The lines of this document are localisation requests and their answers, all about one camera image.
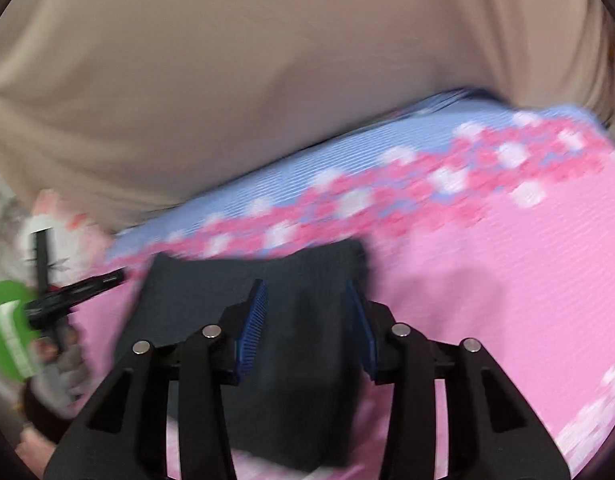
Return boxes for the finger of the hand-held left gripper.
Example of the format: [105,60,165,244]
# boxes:
[50,268,127,311]
[32,230,57,301]

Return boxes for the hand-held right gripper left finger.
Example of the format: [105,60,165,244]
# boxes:
[42,280,268,480]

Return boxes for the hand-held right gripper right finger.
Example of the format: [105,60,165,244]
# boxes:
[345,280,571,480]

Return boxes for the beige draped cloth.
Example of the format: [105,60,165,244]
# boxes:
[0,0,615,236]

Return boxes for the dark grey pants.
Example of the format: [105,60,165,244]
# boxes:
[115,240,375,472]

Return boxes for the person's left forearm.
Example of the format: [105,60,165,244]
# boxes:
[15,385,91,476]

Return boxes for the pink rose print bed sheet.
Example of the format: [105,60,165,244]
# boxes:
[68,89,615,480]

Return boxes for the person's left hand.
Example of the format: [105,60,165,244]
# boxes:
[35,332,86,413]

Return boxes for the white crumpled cloth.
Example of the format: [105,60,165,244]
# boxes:
[0,162,31,266]

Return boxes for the white pink cartoon face pillow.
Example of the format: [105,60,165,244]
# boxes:
[16,189,116,286]

